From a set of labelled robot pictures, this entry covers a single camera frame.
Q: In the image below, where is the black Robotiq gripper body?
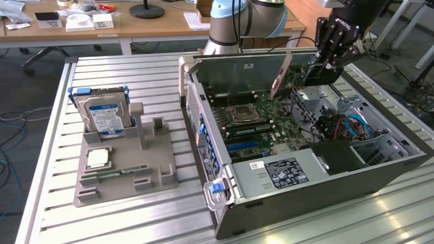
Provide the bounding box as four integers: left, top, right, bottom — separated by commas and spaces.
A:
322, 11, 360, 55

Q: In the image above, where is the green GPU with silver bracket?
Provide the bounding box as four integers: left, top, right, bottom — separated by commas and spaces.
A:
268, 49, 343, 100

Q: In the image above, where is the silver disk bay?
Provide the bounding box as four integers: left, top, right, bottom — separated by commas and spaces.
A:
291, 85, 340, 120

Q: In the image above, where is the green motherboard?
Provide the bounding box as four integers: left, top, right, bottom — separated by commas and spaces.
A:
207, 87, 315, 163

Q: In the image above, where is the cardboard box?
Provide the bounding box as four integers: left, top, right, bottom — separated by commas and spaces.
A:
195, 0, 215, 19

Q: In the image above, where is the stack of white papers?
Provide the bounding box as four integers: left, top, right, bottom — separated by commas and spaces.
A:
183, 11, 211, 30

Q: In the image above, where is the CPU socket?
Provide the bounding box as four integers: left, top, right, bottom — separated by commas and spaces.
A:
230, 103, 260, 125

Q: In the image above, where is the silver drive cage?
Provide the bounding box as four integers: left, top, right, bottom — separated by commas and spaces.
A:
348, 133, 410, 167

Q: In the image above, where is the black fan shroud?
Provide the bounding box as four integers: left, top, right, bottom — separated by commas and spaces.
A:
311, 140, 370, 176

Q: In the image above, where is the green installed RAM stick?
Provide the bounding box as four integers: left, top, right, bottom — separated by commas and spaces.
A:
228, 124, 274, 135

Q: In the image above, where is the blue expansion slot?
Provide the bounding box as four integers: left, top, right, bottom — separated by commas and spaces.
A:
226, 140, 259, 151

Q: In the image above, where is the black round lamp base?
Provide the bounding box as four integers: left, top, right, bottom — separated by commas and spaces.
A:
128, 0, 165, 19

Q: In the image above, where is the wooden desk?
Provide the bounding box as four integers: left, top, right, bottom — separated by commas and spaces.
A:
0, 0, 308, 55

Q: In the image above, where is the grey power supply with label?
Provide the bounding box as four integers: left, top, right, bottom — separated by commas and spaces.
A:
230, 148, 330, 199

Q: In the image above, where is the open grey PC case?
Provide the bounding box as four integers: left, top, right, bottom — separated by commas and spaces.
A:
177, 47, 431, 240

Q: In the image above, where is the plain white box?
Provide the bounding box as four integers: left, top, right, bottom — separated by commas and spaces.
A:
92, 13, 115, 30

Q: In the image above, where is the blue case latch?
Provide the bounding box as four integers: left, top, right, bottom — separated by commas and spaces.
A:
210, 181, 227, 195

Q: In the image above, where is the hard disk with blue carrier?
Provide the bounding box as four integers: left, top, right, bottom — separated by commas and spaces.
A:
67, 83, 137, 140

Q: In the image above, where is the grey parts rack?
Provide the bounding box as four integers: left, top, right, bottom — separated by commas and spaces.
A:
72, 101, 181, 208

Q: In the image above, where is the black chair base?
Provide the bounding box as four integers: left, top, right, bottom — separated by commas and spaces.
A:
19, 43, 103, 76

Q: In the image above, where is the black and white box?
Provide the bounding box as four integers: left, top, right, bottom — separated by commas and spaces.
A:
33, 12, 64, 29

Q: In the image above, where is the silver CPU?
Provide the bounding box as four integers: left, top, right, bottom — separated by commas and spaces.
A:
85, 149, 111, 169

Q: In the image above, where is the small white card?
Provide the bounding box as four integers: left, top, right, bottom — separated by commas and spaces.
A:
4, 22, 32, 31

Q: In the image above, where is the clear plastic bag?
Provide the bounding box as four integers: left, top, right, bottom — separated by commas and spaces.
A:
0, 0, 33, 24

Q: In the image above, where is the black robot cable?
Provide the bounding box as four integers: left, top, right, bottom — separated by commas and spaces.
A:
238, 36, 320, 53

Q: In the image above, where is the white table frame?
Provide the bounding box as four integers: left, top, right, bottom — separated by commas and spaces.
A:
371, 0, 434, 70

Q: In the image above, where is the blue wire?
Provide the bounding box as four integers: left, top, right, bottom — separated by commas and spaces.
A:
338, 113, 374, 141

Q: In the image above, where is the white floor cable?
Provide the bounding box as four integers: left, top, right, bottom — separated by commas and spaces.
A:
0, 106, 52, 122

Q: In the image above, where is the blue floor cable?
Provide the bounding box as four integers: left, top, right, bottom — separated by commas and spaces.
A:
0, 118, 28, 222

